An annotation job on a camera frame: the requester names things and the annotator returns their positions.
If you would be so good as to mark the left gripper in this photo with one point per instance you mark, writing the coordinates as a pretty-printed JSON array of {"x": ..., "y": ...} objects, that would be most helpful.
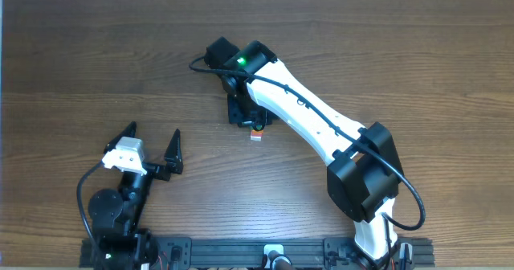
[{"x": 157, "y": 172}]

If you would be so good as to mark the red cube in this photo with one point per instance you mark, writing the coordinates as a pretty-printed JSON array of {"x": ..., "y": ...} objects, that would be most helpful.
[{"x": 257, "y": 133}]

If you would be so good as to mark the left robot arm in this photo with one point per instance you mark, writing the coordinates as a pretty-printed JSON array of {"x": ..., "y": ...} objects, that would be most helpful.
[{"x": 120, "y": 205}]

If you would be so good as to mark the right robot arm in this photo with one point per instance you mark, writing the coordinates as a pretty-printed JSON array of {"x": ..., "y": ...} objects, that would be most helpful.
[{"x": 305, "y": 113}]

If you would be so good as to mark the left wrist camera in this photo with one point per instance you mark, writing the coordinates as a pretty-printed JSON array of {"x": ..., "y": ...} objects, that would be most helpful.
[{"x": 125, "y": 155}]

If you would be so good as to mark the mounting rail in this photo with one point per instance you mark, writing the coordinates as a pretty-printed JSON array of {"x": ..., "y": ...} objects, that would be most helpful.
[{"x": 233, "y": 254}]

